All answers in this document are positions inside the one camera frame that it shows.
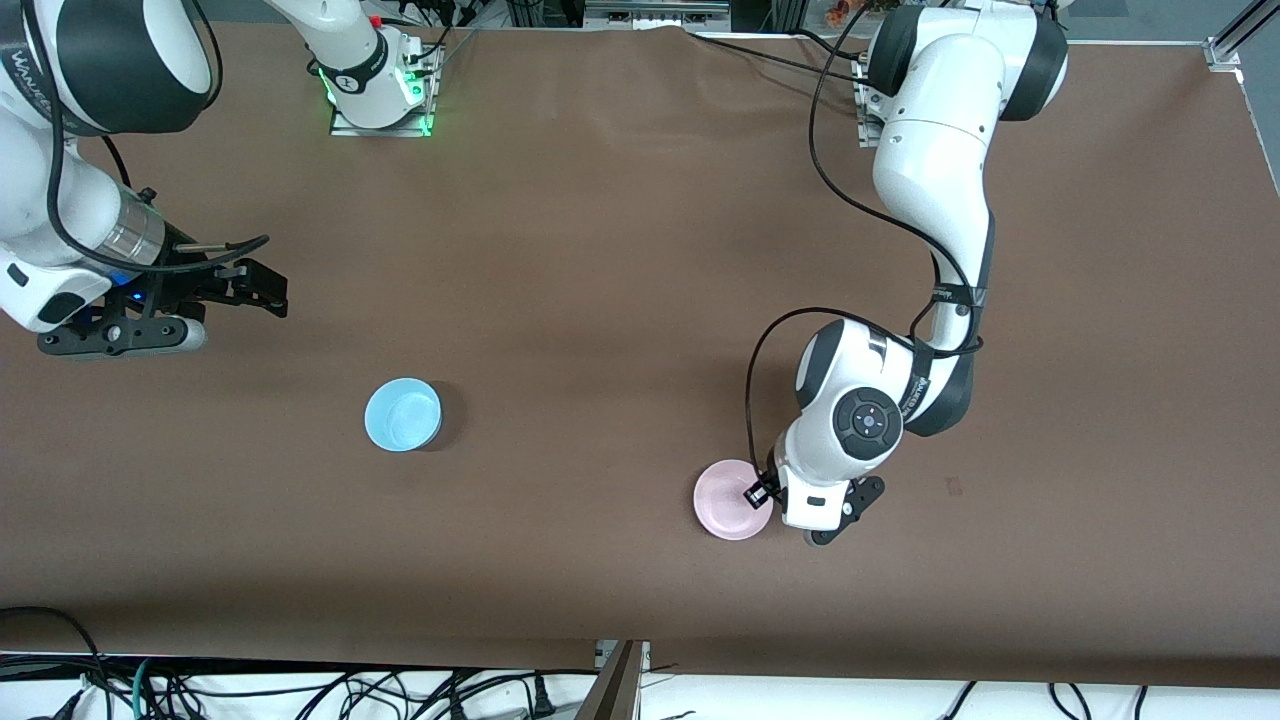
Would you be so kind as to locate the black power plug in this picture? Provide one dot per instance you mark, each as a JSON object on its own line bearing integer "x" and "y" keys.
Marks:
{"x": 542, "y": 697}

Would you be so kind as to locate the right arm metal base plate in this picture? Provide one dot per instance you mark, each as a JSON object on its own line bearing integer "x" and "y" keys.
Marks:
{"x": 385, "y": 130}

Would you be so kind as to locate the pink bowl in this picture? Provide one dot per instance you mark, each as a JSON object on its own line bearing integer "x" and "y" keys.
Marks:
{"x": 728, "y": 505}

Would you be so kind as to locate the brown table cover sheet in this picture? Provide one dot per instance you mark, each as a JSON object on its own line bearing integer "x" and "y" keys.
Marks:
{"x": 600, "y": 300}

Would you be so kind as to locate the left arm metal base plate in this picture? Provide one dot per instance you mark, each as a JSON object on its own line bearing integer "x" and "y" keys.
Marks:
{"x": 866, "y": 110}

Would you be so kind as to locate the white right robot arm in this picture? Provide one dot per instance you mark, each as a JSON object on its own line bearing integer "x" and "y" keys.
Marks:
{"x": 40, "y": 170}

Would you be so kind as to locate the aluminium frame profile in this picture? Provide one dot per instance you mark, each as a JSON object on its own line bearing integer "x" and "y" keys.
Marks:
{"x": 545, "y": 12}
{"x": 788, "y": 12}
{"x": 1235, "y": 35}

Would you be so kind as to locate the grey metal frame beam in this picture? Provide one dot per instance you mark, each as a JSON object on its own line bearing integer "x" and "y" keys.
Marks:
{"x": 615, "y": 690}

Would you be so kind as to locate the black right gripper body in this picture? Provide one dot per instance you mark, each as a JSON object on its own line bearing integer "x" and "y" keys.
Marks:
{"x": 188, "y": 281}

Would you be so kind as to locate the blue bowl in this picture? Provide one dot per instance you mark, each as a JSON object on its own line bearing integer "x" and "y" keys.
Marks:
{"x": 400, "y": 415}

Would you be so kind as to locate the grey power strip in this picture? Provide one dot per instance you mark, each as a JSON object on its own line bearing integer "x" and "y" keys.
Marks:
{"x": 655, "y": 10}

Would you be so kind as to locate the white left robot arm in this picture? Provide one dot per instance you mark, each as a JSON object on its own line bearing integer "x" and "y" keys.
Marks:
{"x": 940, "y": 150}

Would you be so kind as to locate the orange toy item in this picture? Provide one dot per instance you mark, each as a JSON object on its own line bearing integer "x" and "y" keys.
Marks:
{"x": 850, "y": 10}

